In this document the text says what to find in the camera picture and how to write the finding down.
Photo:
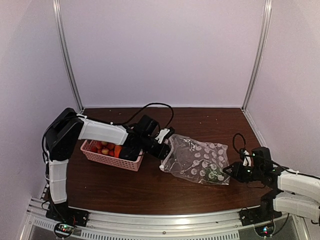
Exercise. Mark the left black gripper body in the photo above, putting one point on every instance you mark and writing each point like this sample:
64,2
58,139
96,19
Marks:
157,152

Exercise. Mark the circuit board with leds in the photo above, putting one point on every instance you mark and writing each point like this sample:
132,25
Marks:
264,230
63,230

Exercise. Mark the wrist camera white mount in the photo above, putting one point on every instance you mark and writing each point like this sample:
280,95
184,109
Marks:
164,134
245,157

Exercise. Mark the right circuit board with leds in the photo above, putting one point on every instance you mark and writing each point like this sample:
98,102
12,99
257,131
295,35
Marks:
264,230

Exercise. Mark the red orange fake tomato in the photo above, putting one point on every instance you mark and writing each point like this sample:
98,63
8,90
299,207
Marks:
117,150

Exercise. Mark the aluminium frame post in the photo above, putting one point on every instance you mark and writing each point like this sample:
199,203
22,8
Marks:
65,54
264,32

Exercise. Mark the left circuit board with leds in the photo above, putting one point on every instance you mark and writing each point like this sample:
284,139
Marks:
63,230

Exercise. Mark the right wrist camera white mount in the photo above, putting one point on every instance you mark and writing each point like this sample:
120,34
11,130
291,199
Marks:
245,157

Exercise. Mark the clear zip top bag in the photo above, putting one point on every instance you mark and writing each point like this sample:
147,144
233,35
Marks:
189,158

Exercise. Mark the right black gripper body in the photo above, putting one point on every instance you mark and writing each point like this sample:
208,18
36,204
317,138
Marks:
246,176

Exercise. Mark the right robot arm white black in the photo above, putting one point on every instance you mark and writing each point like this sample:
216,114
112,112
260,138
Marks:
291,192

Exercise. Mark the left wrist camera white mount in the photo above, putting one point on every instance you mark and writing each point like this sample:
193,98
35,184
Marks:
164,134

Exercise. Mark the right aluminium frame post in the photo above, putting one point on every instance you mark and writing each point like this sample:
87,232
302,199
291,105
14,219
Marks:
264,32

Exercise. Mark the left aluminium frame post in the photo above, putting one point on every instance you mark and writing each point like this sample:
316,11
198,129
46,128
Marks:
65,54

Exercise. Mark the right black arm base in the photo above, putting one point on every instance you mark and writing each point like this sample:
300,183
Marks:
262,213

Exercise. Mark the green fake pepper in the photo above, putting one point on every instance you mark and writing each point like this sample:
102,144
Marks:
216,177

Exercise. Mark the dark purple fake eggplant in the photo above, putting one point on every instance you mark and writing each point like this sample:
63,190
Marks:
129,154

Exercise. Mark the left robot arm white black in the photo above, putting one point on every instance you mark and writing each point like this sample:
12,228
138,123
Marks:
60,138

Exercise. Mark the pink plastic basket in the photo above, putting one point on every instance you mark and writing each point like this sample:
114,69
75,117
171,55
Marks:
110,160

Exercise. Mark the fake lychee bunch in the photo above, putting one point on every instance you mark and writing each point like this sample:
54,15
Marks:
103,148

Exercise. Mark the front aluminium rail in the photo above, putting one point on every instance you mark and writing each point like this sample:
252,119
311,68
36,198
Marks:
223,225

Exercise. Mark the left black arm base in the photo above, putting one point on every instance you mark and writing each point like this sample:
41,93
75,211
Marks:
67,215

